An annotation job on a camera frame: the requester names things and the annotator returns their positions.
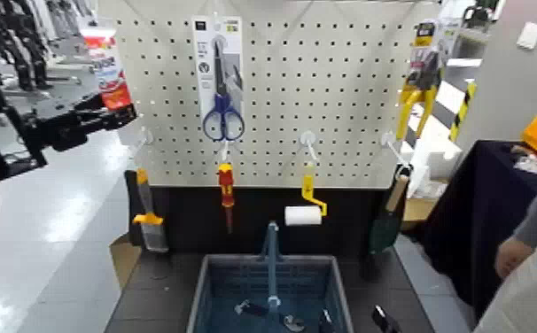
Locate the brown cardboard flap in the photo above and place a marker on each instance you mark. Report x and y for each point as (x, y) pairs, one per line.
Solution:
(124, 255)

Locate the red yellow screwdriver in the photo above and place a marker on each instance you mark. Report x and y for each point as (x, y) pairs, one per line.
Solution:
(225, 186)

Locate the white foam blocks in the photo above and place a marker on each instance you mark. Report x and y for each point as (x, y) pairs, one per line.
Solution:
(436, 153)

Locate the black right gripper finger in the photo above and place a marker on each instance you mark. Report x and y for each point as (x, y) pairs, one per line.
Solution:
(385, 320)
(326, 322)

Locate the person in grey sleeve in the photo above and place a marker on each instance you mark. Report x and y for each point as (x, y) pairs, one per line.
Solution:
(529, 302)

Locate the blue grey plastic crate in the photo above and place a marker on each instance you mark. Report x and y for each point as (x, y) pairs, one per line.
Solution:
(305, 283)

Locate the white pegboard hook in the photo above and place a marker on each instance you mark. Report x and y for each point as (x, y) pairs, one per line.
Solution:
(308, 142)
(392, 144)
(224, 151)
(146, 137)

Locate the yellow black striped post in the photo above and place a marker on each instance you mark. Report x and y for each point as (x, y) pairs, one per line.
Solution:
(463, 111)

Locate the black cloth covered table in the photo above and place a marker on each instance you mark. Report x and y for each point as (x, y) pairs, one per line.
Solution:
(473, 209)

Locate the brown cardboard box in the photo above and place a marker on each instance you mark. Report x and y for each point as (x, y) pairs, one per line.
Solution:
(418, 210)

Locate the red glue tube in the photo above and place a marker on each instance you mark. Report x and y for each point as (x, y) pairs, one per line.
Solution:
(110, 69)

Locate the black humanoid robot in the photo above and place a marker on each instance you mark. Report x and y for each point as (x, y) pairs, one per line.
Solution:
(15, 42)

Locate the white wall plate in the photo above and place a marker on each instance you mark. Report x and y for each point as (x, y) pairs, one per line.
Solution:
(530, 36)

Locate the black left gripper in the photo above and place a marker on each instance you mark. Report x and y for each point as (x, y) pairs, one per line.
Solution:
(59, 125)

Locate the white pegboard panel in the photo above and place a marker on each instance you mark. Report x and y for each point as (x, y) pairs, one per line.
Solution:
(296, 69)

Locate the bystander bare hand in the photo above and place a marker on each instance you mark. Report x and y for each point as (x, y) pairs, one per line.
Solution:
(512, 258)

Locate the black pegboard base panel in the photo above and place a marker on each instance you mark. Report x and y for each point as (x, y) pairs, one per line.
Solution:
(194, 218)

